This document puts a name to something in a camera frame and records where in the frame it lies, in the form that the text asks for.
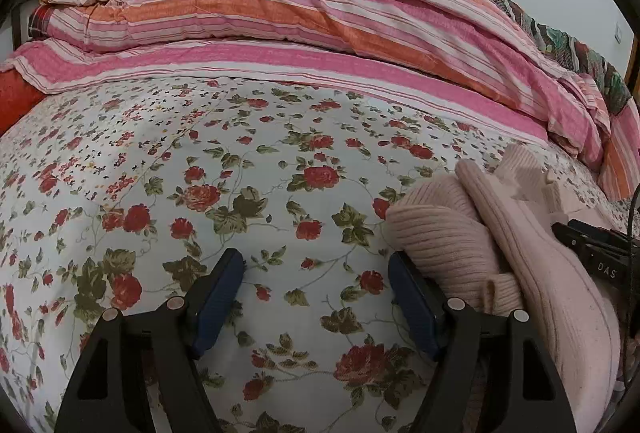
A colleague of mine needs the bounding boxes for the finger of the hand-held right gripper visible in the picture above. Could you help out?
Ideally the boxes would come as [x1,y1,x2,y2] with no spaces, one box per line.
[551,219,628,260]

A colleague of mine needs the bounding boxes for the black cable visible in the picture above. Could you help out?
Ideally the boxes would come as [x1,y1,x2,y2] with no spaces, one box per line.
[625,185,640,239]

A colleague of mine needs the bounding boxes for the brown wooden door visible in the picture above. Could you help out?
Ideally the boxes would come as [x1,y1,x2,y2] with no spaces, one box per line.
[625,35,640,94]

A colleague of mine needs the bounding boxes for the red pillow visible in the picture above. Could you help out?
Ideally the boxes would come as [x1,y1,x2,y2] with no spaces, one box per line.
[0,70,46,136]

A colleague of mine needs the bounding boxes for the dark floral patterned quilt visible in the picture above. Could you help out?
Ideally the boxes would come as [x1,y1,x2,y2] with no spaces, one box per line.
[390,0,636,114]

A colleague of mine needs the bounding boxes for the pink orange striped quilt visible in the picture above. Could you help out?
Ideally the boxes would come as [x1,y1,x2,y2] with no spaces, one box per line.
[5,0,640,201]

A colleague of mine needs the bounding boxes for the pink knit sweater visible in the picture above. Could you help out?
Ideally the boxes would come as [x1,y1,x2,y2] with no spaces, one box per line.
[387,144,640,433]

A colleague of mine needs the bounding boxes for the floral bed sheet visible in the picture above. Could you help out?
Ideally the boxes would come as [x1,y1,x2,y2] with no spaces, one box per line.
[0,78,640,433]

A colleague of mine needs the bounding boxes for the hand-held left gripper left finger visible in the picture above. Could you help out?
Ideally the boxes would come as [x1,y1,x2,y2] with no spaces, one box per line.
[54,248,246,433]

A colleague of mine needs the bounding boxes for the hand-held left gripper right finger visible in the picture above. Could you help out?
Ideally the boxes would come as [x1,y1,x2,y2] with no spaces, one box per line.
[387,251,578,433]

